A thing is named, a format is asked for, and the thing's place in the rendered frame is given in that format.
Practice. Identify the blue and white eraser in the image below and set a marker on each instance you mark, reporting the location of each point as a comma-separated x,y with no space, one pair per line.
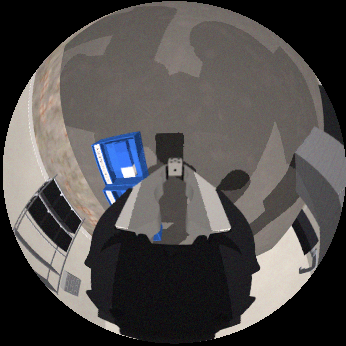
125,158

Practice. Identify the blue bin rack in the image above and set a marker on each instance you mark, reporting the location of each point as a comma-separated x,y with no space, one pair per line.
115,183

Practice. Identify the white die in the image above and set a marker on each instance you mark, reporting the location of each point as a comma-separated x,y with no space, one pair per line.
175,167

